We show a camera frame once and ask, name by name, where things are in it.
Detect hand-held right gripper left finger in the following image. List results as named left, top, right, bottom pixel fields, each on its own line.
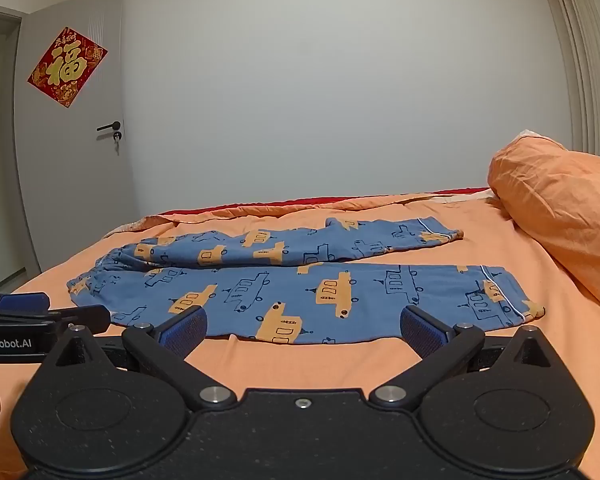
left=37, top=306, right=237, bottom=411

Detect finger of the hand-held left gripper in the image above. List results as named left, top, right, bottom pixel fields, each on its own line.
left=10, top=304, right=112, bottom=335
left=0, top=292, right=52, bottom=317

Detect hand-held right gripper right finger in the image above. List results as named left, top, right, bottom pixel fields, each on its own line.
left=369, top=305, right=567, bottom=409

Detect blue pants with yellow print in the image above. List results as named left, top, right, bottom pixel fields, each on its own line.
left=66, top=216, right=547, bottom=346

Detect orange blanket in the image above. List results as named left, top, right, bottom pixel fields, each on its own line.
left=0, top=187, right=600, bottom=463

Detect grey door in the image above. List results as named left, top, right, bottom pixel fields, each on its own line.
left=12, top=0, right=140, bottom=275

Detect red bed sheet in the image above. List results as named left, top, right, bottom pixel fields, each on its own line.
left=157, top=187, right=492, bottom=217

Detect orange pillow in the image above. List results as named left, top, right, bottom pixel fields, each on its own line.
left=487, top=131, right=600, bottom=322

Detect red diamond door decoration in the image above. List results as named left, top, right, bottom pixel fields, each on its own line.
left=27, top=27, right=109, bottom=109

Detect beige curtain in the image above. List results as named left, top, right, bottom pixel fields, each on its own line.
left=534, top=0, right=600, bottom=162

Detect grey door frame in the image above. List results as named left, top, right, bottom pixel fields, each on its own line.
left=0, top=2, right=45, bottom=295

